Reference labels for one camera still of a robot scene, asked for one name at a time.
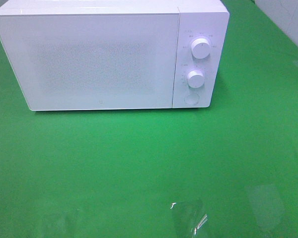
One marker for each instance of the white microwave door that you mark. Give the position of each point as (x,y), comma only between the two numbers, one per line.
(92,62)

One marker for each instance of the white microwave oven body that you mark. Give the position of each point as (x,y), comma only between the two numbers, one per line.
(197,18)

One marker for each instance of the clear tape patch right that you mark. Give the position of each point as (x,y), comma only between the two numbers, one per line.
(266,204)

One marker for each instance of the round door release button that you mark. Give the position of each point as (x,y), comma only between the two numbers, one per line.
(192,99)

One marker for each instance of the clear tape patch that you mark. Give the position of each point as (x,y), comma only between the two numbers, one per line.
(190,219)
(266,204)

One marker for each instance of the white timer knob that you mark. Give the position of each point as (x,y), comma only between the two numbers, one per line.
(195,79)

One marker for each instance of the upper white microwave knob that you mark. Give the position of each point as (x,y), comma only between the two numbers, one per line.
(201,48)

